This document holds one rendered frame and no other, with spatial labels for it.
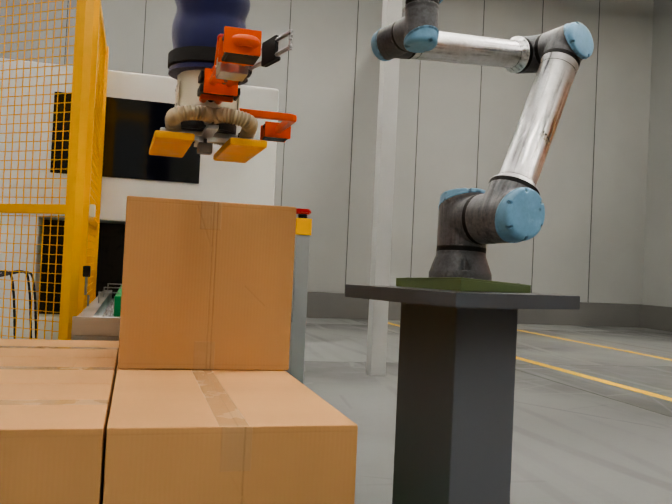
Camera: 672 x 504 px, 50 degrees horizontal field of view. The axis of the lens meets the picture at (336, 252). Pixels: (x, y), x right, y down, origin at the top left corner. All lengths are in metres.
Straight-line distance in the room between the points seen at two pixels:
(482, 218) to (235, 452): 1.15
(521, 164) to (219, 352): 1.00
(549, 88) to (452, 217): 0.47
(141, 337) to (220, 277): 0.23
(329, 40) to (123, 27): 3.16
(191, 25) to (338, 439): 1.25
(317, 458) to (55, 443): 0.40
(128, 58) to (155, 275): 9.99
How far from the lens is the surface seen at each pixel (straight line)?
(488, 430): 2.22
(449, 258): 2.18
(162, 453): 1.18
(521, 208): 2.06
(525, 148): 2.18
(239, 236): 1.76
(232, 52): 1.49
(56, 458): 1.19
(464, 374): 2.12
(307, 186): 11.56
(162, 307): 1.75
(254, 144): 1.94
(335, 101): 11.88
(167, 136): 1.91
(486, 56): 2.33
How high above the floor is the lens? 0.80
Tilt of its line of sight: 1 degrees up
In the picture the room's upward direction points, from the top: 3 degrees clockwise
